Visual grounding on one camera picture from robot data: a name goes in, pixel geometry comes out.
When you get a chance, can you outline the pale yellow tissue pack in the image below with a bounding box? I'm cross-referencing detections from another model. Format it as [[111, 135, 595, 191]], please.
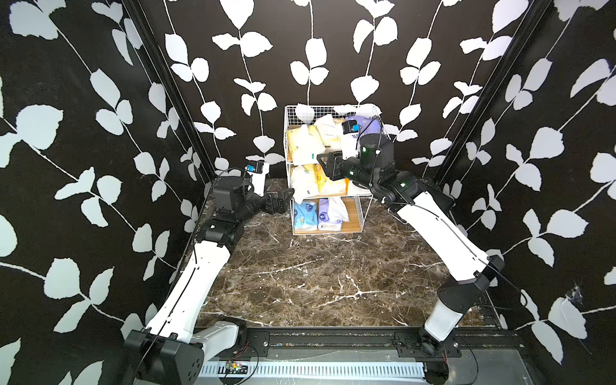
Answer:
[[290, 165, 319, 204]]

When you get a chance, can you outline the orange-yellow tissue pack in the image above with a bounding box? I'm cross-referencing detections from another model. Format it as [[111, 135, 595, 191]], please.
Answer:
[[314, 114, 344, 150]]

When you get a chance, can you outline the light yellow tissue pack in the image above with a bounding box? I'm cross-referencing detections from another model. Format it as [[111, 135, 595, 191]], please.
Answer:
[[287, 124, 325, 166]]

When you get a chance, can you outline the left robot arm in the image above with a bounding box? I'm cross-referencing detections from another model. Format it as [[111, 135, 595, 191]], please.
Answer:
[[123, 169, 295, 384]]

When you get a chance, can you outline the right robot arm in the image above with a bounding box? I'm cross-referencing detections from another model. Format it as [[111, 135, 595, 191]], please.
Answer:
[[316, 133, 505, 355]]

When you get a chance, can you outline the yellow tissue pack middle shelf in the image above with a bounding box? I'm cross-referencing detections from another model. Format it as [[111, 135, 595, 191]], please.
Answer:
[[314, 165, 347, 196]]

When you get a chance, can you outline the blue tissue pack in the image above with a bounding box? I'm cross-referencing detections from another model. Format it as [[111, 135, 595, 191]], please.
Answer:
[[294, 200, 319, 232]]

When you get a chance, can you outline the purple tissue pack bottom shelf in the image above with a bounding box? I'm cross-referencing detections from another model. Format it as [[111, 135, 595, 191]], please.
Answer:
[[318, 197, 350, 232]]

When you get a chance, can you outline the small circuit board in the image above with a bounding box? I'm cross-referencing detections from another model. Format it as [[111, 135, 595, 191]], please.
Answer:
[[223, 361, 249, 377]]

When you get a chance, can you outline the white wire shelf rack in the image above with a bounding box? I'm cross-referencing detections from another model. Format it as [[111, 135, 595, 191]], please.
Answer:
[[283, 104, 391, 236]]

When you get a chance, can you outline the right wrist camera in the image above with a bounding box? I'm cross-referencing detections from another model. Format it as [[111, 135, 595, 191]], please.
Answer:
[[341, 120, 361, 160]]

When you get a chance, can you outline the white slotted cable duct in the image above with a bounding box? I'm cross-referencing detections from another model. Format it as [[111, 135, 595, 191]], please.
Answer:
[[198, 361, 426, 381]]

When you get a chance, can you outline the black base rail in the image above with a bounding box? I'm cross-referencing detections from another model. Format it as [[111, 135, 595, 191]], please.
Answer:
[[217, 327, 526, 361]]

